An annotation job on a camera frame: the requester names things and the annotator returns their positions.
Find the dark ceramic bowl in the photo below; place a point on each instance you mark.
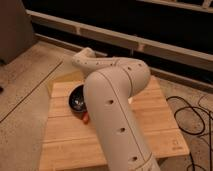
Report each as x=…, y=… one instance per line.
x=76, y=99

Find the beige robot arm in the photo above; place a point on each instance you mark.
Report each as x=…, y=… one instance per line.
x=109, y=84

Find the small red object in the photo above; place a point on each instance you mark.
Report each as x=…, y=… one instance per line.
x=86, y=118

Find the light wooden board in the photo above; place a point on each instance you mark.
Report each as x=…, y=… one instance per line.
x=69, y=144

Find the grey cabinet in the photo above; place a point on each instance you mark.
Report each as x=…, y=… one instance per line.
x=16, y=31

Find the white metal rail frame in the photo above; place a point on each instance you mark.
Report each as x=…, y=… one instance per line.
x=177, y=43

